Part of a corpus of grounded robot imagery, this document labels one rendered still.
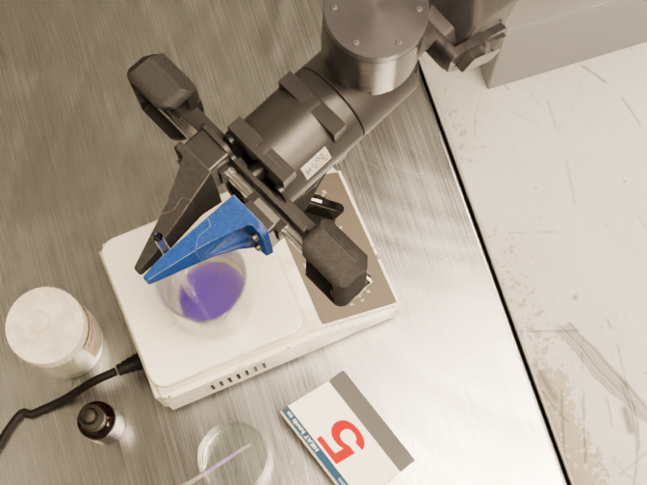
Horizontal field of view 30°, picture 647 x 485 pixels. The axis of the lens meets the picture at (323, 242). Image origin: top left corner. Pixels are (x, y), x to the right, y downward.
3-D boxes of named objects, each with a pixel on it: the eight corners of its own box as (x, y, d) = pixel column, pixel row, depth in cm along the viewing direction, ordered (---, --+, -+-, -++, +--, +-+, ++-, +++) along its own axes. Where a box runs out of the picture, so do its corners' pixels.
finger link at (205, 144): (310, 224, 69) (312, 242, 73) (203, 117, 71) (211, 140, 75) (285, 248, 69) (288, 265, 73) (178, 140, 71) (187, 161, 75)
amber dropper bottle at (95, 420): (116, 400, 95) (99, 388, 89) (131, 435, 95) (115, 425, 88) (81, 416, 95) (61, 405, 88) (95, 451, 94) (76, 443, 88)
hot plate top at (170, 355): (246, 186, 92) (245, 182, 91) (308, 329, 89) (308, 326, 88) (98, 246, 91) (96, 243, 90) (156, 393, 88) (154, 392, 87)
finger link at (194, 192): (219, 180, 70) (230, 210, 75) (178, 138, 70) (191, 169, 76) (130, 262, 69) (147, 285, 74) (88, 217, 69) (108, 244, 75)
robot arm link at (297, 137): (443, 192, 69) (436, 222, 75) (222, -19, 73) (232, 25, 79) (340, 291, 68) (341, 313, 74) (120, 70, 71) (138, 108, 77)
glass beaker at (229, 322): (159, 274, 89) (141, 244, 81) (242, 248, 90) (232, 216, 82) (186, 363, 88) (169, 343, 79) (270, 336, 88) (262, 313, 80)
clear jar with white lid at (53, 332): (43, 393, 96) (17, 377, 88) (21, 323, 97) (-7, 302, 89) (116, 365, 96) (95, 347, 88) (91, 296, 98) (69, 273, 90)
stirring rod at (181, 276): (200, 301, 87) (157, 228, 68) (205, 307, 87) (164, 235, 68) (194, 307, 87) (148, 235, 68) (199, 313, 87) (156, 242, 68)
